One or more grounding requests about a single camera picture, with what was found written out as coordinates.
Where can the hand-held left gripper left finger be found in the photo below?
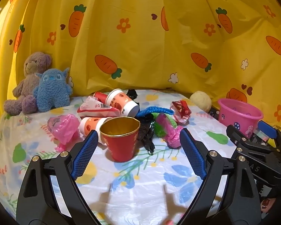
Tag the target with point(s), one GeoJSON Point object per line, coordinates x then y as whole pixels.
{"type": "Point", "coordinates": [84, 155]}

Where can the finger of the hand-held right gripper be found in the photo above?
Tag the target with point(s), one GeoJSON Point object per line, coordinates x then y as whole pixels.
{"type": "Point", "coordinates": [248, 146]}
{"type": "Point", "coordinates": [268, 129]}

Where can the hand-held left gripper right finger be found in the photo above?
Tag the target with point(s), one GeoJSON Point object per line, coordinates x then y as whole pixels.
{"type": "Point", "coordinates": [193, 155]}

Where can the pink plastic bag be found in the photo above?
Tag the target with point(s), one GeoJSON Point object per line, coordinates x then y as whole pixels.
{"type": "Point", "coordinates": [173, 137]}
{"type": "Point", "coordinates": [65, 126]}

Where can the pink plastic bucket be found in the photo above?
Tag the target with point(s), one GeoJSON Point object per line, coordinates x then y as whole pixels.
{"type": "Point", "coordinates": [234, 119]}

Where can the white red paper cup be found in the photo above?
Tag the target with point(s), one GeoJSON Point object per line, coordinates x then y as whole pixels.
{"type": "Point", "coordinates": [120, 103]}
{"type": "Point", "coordinates": [89, 124]}

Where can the green foam net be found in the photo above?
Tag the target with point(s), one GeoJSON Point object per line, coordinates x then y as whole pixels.
{"type": "Point", "coordinates": [158, 127]}

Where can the red candy wrapper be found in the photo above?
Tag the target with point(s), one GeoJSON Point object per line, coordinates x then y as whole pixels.
{"type": "Point", "coordinates": [181, 110]}

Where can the white red snack packet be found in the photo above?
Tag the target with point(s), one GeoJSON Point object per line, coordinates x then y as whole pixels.
{"type": "Point", "coordinates": [93, 109]}

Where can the blue foam net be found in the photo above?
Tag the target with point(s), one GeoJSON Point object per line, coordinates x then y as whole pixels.
{"type": "Point", "coordinates": [154, 109]}

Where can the person's right hand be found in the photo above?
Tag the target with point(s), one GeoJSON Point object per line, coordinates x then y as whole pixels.
{"type": "Point", "coordinates": [266, 204]}

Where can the black printed cloth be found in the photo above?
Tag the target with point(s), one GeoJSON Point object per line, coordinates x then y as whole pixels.
{"type": "Point", "coordinates": [214, 113]}

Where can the cream plush ball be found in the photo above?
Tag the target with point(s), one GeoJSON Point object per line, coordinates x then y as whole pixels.
{"type": "Point", "coordinates": [201, 100]}

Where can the floral plastic tablecloth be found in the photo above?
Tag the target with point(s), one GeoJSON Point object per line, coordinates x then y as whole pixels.
{"type": "Point", "coordinates": [142, 192]}

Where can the blue plush monster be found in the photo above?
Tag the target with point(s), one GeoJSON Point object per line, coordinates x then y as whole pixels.
{"type": "Point", "coordinates": [51, 89]}

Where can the purple teddy bear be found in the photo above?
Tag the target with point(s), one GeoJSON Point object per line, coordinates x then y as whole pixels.
{"type": "Point", "coordinates": [30, 75]}

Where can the yellow carrot print curtain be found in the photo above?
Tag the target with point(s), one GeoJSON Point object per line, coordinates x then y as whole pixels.
{"type": "Point", "coordinates": [142, 39]}

